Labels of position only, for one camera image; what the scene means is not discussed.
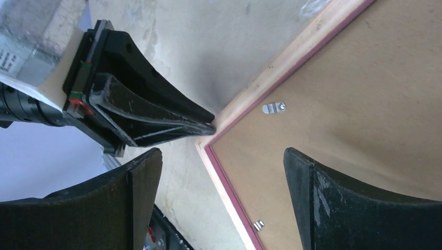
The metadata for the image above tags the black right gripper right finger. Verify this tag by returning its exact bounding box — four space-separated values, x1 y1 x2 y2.
284 147 441 249

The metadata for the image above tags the pink wooden picture frame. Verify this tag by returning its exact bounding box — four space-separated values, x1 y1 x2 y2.
195 1 372 249

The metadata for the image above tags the silver frame retaining clip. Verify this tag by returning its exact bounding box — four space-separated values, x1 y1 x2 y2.
253 220 265 232
262 102 286 114

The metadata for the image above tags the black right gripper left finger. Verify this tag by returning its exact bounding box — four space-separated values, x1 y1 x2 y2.
1 148 163 249

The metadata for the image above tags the brown cardboard backing board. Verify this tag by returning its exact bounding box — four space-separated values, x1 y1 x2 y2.
211 1 441 249

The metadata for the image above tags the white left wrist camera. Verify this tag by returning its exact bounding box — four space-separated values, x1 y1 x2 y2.
1 0 92 110

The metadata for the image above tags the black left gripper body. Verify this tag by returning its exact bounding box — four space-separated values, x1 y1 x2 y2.
1 20 126 157

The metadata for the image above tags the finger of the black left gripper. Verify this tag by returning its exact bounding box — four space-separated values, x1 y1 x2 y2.
89 73 216 147
96 30 214 123

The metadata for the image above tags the aluminium rail frame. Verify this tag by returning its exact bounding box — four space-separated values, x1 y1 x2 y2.
101 147 121 171

